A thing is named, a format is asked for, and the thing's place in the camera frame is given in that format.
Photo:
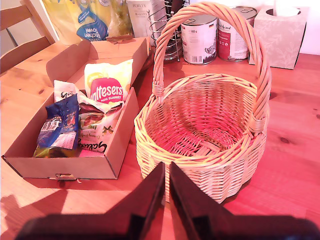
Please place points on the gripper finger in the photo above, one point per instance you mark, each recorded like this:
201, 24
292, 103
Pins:
140, 210
195, 210

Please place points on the white Galaxy egg bag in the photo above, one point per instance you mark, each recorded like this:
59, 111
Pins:
62, 90
97, 135

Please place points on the blue chocolate egg bag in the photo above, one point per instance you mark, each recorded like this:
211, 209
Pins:
60, 125

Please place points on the Maltesers mini bunnies bag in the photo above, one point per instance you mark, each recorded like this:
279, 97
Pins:
107, 90

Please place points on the woven wicker basket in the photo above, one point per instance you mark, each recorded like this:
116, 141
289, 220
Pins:
212, 180

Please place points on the brown cardboard box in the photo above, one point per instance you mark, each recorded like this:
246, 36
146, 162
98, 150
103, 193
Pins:
75, 167

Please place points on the grey patterned tissue box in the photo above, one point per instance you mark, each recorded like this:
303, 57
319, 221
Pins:
280, 42

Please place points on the white Porlex box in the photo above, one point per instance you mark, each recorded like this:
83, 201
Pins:
140, 20

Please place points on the white label tin can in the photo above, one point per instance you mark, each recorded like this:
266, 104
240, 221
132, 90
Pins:
197, 42

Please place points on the red label tin can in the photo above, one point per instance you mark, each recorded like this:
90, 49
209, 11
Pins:
232, 42

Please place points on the yellow kitchen towel pack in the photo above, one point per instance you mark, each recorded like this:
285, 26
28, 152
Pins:
92, 30

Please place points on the wooden chair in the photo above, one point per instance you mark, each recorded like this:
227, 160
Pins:
22, 52

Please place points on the white tissue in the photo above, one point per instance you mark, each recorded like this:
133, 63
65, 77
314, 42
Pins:
285, 8

